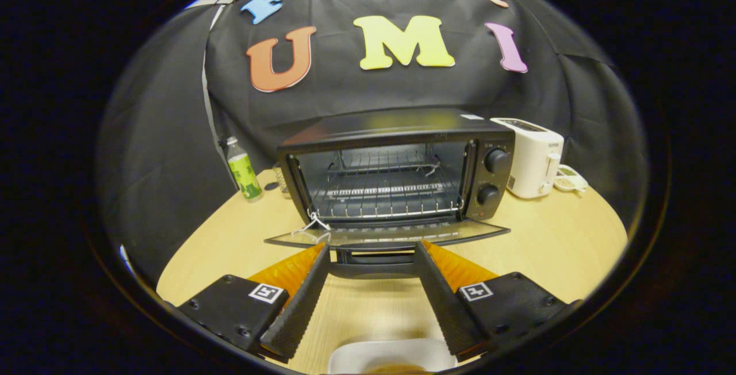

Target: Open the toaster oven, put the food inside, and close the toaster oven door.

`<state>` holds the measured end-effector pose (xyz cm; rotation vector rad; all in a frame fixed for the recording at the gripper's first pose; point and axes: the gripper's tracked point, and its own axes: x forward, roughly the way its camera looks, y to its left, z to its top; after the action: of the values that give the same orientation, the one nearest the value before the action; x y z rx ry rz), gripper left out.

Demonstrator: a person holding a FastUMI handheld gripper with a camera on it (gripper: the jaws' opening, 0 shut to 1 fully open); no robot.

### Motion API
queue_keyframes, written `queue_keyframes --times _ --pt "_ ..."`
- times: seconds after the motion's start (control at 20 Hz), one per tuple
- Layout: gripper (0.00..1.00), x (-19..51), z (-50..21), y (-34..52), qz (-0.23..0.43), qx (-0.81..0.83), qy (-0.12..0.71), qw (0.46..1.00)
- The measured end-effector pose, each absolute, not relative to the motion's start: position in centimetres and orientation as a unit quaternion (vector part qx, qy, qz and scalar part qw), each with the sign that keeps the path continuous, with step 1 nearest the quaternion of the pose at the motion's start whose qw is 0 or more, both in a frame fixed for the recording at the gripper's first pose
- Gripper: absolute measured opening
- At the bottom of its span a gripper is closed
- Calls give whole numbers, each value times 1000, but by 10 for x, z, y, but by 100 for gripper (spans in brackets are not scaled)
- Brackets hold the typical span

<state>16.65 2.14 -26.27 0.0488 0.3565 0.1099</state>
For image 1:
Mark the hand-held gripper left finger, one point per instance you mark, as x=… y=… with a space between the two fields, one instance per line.
x=302 y=306

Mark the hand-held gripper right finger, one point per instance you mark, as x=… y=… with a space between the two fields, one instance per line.
x=443 y=306

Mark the black toaster oven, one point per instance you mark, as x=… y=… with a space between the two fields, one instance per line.
x=391 y=125

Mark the white pop-up toaster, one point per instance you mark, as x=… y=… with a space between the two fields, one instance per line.
x=532 y=162

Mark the white square plate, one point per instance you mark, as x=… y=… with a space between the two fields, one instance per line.
x=368 y=355

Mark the small clear glass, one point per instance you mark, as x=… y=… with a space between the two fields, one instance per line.
x=280 y=179

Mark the green label drink bottle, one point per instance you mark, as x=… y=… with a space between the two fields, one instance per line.
x=244 y=176

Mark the white divided snack dish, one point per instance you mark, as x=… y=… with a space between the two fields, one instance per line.
x=569 y=179

